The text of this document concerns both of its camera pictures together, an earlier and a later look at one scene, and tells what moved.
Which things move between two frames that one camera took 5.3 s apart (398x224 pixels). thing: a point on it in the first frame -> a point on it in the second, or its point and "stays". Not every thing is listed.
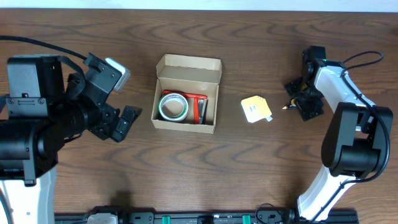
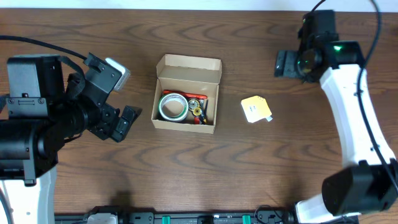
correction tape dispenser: (291, 105) -> (194, 106)
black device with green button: (283, 216) stays
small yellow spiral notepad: (255, 108) stays
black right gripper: (304, 101) -> (286, 64)
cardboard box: (195, 74) stays
